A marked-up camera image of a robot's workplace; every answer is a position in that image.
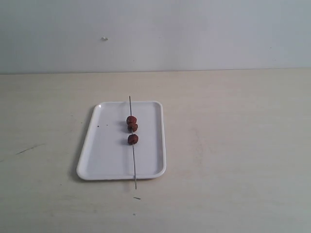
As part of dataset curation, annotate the thin metal skewer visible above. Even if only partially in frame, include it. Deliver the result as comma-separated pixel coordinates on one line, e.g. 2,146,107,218
129,96,137,190

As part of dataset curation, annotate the white rectangular plastic tray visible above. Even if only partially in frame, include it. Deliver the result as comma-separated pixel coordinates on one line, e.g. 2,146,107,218
76,101,167,181

